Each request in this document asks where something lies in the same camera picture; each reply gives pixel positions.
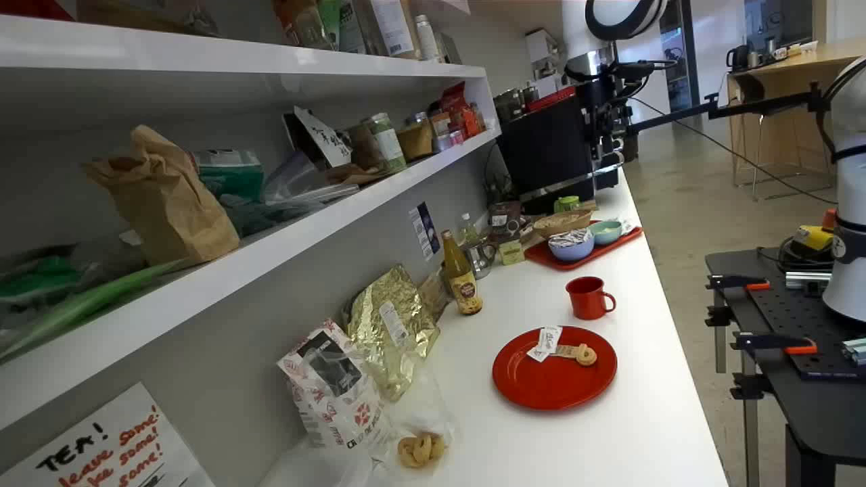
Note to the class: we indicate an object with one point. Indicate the orange cup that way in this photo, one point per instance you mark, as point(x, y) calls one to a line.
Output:
point(585, 299)

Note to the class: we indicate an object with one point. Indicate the black coffee machine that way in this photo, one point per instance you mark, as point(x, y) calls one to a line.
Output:
point(542, 149)

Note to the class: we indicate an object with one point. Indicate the blue bowl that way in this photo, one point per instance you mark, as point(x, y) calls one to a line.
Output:
point(571, 246)

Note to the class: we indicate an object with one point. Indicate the orange plate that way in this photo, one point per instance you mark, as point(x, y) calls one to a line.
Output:
point(542, 381)

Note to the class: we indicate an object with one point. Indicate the white cookie package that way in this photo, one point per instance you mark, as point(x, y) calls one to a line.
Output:
point(420, 446)

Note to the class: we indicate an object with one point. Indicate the white red printed bag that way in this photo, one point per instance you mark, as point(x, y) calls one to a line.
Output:
point(329, 387)

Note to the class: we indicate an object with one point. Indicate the white wall shelf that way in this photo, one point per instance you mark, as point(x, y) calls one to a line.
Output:
point(226, 58)

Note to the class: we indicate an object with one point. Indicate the green bowl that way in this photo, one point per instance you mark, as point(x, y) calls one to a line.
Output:
point(607, 233)

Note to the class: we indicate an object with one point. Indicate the handwritten tea sign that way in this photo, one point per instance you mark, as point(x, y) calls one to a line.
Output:
point(117, 446)

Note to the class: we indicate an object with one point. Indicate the white black printed package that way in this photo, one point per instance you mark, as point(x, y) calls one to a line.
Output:
point(318, 135)

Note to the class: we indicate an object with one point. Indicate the glass jar brown contents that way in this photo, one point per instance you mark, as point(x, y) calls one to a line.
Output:
point(504, 220)

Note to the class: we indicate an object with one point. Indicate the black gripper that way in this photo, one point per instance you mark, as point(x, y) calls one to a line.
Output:
point(601, 104)

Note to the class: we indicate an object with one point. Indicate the wooden cabinet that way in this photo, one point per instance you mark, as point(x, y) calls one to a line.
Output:
point(781, 116)

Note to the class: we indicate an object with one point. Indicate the orange green snack bag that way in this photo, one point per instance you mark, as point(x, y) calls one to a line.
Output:
point(313, 23)

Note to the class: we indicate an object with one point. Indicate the green plastic packets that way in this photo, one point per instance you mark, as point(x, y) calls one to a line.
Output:
point(83, 300)

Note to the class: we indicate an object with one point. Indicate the black boom rod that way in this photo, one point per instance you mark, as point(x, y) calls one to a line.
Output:
point(720, 110)

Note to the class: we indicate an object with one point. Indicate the white tea bag packet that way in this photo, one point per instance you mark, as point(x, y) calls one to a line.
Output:
point(546, 345)

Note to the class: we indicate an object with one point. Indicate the clear oil bottle white cap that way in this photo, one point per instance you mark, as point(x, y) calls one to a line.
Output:
point(467, 231)

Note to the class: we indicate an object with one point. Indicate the wicker basket with packets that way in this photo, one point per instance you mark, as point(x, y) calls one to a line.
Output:
point(561, 223)

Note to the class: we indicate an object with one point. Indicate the yellow labelled oil bottle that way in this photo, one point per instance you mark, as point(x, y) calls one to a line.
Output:
point(462, 279)

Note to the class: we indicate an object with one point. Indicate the blue white wall card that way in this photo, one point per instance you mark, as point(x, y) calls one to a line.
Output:
point(427, 231)

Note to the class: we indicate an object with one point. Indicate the gold square tin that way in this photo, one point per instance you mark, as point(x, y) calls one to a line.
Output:
point(511, 253)

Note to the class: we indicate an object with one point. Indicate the gold foil bag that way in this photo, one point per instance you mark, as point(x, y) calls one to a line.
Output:
point(387, 333)

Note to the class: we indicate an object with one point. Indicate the yellow emergency button box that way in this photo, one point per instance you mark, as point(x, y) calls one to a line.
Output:
point(816, 238)

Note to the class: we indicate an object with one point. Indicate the red tray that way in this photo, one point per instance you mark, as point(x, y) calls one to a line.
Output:
point(542, 258)

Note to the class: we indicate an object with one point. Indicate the brown round tin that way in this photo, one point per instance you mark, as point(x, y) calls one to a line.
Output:
point(416, 142)

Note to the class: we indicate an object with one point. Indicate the small green cup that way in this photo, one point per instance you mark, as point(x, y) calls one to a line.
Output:
point(567, 203)

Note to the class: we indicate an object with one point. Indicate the black workbench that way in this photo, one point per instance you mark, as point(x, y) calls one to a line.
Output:
point(814, 395)

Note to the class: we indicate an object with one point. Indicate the small tan cookie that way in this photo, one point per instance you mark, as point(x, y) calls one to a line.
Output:
point(582, 356)

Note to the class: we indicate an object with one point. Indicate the red box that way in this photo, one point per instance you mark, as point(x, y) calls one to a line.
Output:
point(463, 111)

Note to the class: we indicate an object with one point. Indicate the brown paper bag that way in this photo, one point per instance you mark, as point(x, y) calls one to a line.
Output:
point(172, 207)

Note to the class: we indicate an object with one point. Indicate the green lidded jar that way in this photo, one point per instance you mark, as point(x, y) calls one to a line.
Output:
point(385, 142)

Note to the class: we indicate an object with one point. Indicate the green box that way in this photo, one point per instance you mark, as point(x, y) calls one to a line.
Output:
point(230, 173)

